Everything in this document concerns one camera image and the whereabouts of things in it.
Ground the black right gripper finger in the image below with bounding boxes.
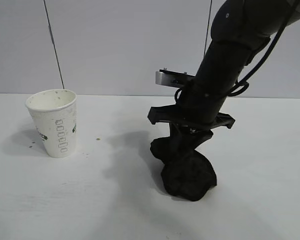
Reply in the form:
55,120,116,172
188,130,214,156
169,123,191,151

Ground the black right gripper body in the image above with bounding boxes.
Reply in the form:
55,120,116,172
147,81,236,133

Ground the black purple cloth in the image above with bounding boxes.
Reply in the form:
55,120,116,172
149,136,218,202

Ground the white printed paper cup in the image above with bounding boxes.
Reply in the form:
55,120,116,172
24,89,78,159

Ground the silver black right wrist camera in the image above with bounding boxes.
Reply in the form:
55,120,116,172
154,68,196,89

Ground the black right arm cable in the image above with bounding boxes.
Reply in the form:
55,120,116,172
227,0,300,98

